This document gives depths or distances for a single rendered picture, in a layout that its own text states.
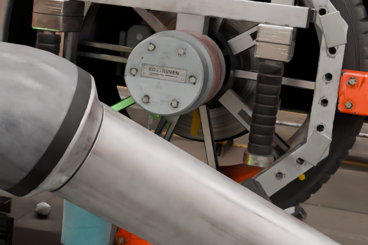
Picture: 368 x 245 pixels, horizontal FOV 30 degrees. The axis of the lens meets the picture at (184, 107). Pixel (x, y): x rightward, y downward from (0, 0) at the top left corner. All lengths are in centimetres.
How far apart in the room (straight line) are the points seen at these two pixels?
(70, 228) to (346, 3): 62
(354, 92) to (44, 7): 53
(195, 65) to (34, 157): 58
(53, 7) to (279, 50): 34
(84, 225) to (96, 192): 63
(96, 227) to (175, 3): 41
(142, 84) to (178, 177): 52
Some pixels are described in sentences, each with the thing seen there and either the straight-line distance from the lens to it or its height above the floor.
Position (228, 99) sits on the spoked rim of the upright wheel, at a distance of 131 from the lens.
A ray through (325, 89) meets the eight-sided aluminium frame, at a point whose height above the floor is 85.
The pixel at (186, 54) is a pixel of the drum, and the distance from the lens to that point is 107.
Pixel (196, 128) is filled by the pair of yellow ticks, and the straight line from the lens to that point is 143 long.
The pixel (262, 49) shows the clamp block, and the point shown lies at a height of 91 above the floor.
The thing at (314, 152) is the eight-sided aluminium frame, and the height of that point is 74.
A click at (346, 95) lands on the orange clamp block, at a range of 119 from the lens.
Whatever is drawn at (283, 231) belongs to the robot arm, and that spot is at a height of 77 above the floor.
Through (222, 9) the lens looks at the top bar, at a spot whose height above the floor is 96.
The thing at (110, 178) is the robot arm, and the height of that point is 82.
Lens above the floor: 96
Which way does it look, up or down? 8 degrees down
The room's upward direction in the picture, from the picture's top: 7 degrees clockwise
